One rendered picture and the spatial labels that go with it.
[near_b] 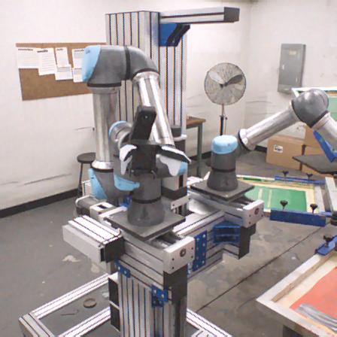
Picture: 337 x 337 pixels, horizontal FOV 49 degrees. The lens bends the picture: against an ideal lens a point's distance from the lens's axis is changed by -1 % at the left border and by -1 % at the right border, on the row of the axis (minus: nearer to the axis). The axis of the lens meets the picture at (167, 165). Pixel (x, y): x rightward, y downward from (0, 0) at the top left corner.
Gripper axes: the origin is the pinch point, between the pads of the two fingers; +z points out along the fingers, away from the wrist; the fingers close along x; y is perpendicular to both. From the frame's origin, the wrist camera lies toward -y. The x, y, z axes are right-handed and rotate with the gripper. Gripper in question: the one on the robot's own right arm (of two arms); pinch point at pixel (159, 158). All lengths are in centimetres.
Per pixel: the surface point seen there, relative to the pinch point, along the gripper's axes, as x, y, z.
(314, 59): -391, -54, -420
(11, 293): 35, 175, -205
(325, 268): -100, 59, -39
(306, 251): -229, 138, -179
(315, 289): -85, 61, -28
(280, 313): -60, 61, -18
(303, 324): -64, 60, -10
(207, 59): -244, -32, -493
